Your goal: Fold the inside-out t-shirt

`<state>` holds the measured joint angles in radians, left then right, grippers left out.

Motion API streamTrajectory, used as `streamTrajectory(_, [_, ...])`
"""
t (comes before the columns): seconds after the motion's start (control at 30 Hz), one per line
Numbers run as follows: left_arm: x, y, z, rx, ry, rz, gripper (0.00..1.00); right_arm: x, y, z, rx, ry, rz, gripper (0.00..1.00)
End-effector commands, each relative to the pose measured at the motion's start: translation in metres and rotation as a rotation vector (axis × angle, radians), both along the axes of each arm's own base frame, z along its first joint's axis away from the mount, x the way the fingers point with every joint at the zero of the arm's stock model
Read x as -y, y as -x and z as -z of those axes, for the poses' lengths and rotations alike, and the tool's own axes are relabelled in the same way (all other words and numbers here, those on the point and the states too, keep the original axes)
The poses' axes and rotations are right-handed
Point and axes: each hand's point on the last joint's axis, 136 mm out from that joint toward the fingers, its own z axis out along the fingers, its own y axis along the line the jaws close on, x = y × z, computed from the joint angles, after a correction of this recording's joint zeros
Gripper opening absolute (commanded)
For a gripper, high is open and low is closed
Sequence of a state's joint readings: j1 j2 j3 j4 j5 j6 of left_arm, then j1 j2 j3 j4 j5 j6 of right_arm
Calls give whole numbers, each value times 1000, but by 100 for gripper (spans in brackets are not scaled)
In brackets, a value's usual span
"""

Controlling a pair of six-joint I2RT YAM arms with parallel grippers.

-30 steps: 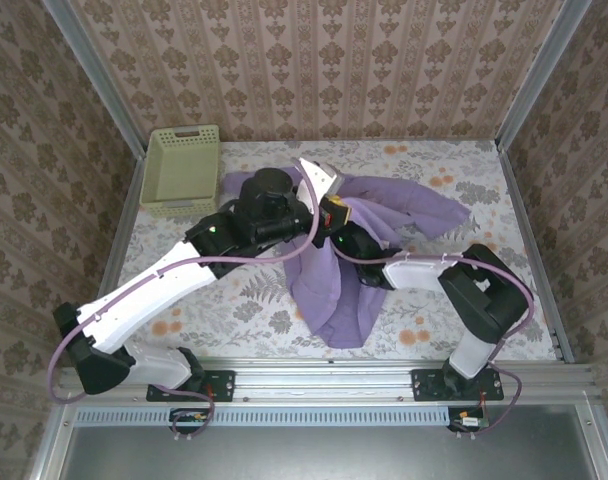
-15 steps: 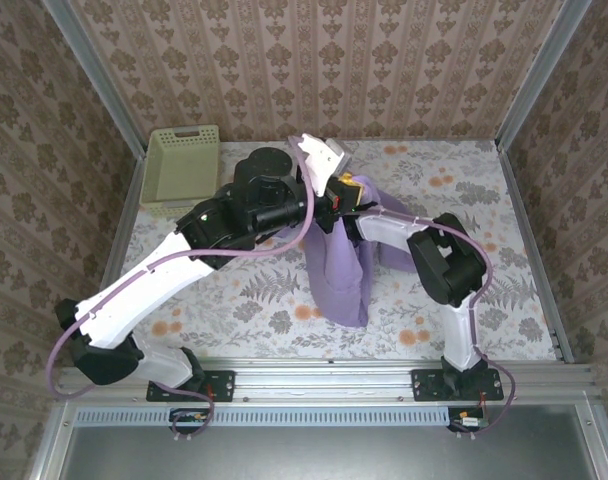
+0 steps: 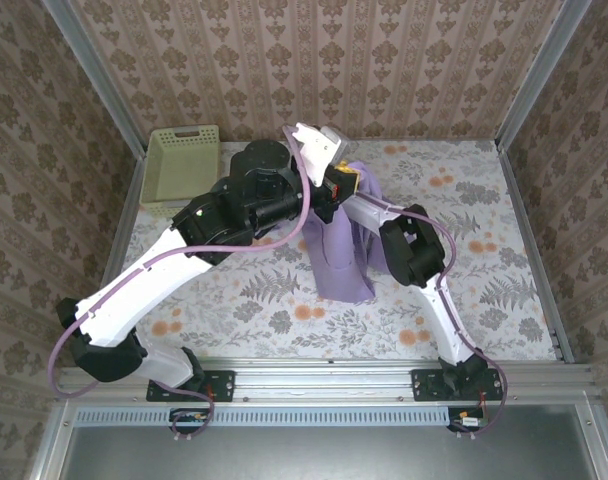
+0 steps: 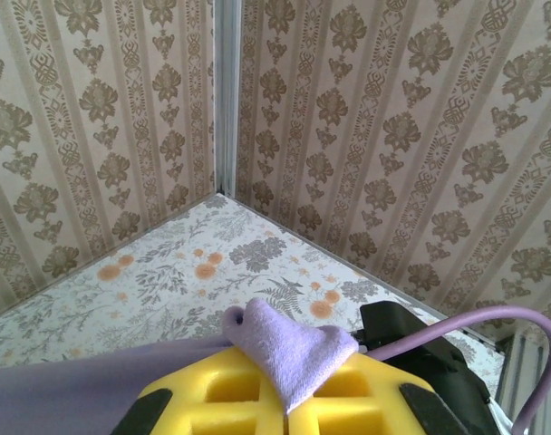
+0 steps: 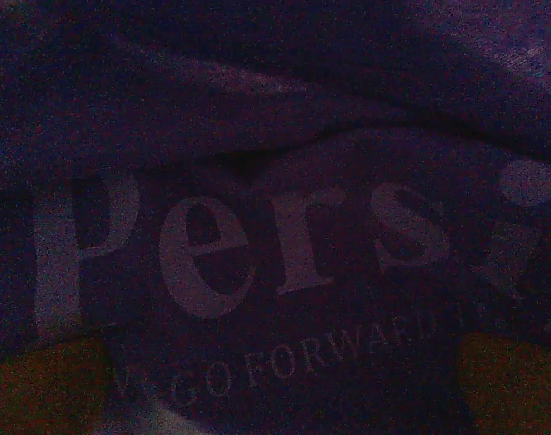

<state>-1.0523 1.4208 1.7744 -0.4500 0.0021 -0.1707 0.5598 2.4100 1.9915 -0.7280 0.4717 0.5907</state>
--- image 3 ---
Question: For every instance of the aluminium lower frame bar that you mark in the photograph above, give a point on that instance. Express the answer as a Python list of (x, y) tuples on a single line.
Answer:
[(604, 440), (49, 440)]

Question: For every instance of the small circuit board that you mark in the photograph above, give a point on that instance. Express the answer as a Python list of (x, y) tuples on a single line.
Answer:
[(189, 417), (471, 421)]

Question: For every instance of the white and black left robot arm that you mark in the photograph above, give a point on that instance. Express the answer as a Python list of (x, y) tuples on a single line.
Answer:
[(134, 295)]

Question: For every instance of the floral tablecloth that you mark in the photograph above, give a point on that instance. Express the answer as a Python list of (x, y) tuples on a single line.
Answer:
[(284, 320)]

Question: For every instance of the green plastic basket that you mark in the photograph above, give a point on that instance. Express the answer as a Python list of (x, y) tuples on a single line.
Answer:
[(179, 170)]

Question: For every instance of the aluminium mounting rail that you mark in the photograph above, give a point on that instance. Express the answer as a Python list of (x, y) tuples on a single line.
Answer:
[(324, 380)]

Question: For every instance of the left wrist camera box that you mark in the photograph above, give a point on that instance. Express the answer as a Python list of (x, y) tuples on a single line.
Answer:
[(314, 150)]

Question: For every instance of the aluminium frame post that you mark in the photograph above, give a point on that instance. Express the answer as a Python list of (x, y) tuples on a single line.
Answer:
[(544, 80), (99, 80)]

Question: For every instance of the purple t-shirt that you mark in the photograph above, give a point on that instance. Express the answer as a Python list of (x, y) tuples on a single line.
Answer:
[(334, 260)]

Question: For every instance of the grey metal panel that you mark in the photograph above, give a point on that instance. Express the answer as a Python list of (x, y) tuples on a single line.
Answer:
[(324, 455)]

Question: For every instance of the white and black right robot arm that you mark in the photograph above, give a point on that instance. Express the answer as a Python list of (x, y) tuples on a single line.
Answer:
[(449, 320)]

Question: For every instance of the aluminium table side rail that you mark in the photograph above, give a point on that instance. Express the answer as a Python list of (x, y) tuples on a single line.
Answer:
[(525, 220), (124, 230)]

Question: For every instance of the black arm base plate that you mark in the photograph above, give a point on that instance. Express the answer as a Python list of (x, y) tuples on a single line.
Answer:
[(426, 385), (219, 385)]

